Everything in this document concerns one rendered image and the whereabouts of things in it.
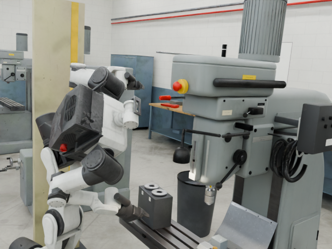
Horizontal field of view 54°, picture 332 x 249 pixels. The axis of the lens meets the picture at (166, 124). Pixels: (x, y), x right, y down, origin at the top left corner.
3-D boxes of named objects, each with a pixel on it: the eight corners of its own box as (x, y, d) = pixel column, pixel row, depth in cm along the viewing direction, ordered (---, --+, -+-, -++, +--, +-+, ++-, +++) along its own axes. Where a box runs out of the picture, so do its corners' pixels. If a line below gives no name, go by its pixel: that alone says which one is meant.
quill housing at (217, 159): (213, 191, 143) (220, 120, 137) (183, 177, 159) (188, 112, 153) (241, 184, 154) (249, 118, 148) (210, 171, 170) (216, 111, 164)
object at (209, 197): (214, 204, 156) (215, 193, 155) (204, 203, 156) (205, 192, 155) (213, 200, 160) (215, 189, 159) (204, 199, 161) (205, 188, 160)
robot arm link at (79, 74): (60, 87, 171) (89, 94, 159) (61, 62, 168) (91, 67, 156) (77, 86, 180) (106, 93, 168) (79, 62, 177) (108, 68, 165)
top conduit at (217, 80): (218, 87, 123) (219, 78, 123) (210, 86, 127) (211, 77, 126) (286, 88, 151) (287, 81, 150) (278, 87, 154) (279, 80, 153)
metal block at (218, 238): (219, 254, 151) (220, 242, 150) (209, 248, 156) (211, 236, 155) (226, 251, 154) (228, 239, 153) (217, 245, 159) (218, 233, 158)
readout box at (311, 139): (315, 155, 135) (323, 105, 131) (295, 150, 142) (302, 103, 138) (338, 150, 147) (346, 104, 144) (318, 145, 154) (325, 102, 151)
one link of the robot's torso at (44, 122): (29, 122, 167) (47, 107, 157) (50, 119, 177) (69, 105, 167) (47, 173, 163) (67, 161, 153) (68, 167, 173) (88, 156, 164)
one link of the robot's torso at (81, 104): (31, 166, 138) (81, 135, 119) (43, 101, 156) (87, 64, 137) (89, 183, 158) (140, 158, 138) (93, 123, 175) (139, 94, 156)
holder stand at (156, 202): (152, 230, 186) (154, 197, 182) (137, 213, 205) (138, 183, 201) (170, 226, 192) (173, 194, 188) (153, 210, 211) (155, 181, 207)
